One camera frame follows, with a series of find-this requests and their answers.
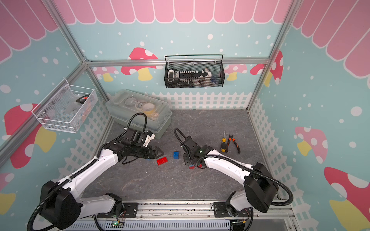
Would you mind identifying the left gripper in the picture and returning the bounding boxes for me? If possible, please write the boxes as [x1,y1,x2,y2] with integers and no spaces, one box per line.
[130,144,164,160]

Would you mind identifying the red long lego brick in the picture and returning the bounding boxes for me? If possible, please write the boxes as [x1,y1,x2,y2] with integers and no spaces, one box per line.
[157,157,168,166]

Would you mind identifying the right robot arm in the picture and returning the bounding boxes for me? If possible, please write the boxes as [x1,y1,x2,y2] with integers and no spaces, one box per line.
[180,136,278,216]

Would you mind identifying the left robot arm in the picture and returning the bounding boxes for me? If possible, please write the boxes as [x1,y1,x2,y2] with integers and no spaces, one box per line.
[27,141,164,231]

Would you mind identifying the yellow black screwdriver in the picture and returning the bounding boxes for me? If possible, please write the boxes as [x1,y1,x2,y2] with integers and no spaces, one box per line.
[221,131,226,153]

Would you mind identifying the orange black pliers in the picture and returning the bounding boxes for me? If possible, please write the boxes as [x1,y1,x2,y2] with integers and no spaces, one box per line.
[226,134,241,154]

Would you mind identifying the yellow tape roll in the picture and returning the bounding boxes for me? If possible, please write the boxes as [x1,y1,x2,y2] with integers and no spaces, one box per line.
[142,103,156,115]

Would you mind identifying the translucent plastic storage box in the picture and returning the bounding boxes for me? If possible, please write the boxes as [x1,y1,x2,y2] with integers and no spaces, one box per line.
[105,89,172,140]

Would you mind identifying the white black power strip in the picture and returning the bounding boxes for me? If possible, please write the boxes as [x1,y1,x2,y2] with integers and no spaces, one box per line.
[165,68,212,86]

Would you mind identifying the green circuit board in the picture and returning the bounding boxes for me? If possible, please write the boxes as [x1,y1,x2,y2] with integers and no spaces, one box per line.
[110,221,124,229]

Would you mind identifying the black red tape measure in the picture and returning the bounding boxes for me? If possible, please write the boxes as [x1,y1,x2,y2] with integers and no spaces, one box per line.
[76,94,90,105]

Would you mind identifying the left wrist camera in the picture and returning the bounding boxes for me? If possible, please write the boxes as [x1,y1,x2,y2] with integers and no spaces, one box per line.
[125,128,155,147]

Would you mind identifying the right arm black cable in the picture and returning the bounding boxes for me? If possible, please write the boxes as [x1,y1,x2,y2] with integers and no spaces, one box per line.
[172,127,294,206]

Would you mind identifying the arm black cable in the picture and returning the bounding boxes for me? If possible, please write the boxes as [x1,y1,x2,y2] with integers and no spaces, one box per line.
[172,127,294,206]
[27,112,148,231]

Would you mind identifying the black wire mesh basket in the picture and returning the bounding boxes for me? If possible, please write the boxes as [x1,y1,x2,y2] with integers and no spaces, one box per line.
[164,54,225,88]

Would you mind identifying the white wire mesh basket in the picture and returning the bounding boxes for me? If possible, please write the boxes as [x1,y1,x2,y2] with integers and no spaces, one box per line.
[31,79,98,133]

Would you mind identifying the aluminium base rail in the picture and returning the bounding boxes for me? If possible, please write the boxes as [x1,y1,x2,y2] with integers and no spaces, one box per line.
[51,199,298,231]

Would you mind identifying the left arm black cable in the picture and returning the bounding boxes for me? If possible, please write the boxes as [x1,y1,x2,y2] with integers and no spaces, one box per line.
[27,112,148,231]

